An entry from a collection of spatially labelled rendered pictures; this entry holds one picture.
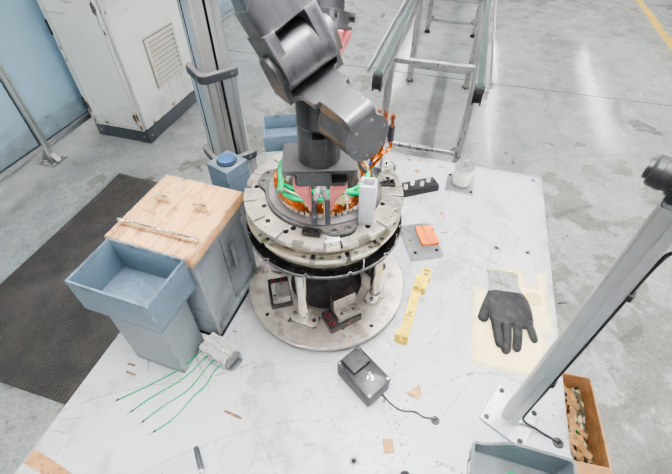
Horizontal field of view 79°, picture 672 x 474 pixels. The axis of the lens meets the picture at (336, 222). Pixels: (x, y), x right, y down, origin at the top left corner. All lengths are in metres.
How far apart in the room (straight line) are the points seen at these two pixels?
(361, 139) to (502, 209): 0.94
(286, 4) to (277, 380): 0.72
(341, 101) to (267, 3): 0.11
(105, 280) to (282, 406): 0.43
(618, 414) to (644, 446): 0.12
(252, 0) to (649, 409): 2.00
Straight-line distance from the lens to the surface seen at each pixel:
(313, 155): 0.53
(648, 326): 2.36
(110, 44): 2.91
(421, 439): 0.90
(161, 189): 0.94
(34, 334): 2.28
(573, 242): 2.55
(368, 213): 0.73
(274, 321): 0.98
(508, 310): 1.06
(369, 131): 0.45
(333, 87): 0.46
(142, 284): 0.88
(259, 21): 0.44
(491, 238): 1.23
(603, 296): 0.61
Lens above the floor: 1.62
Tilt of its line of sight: 45 degrees down
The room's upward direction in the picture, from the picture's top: straight up
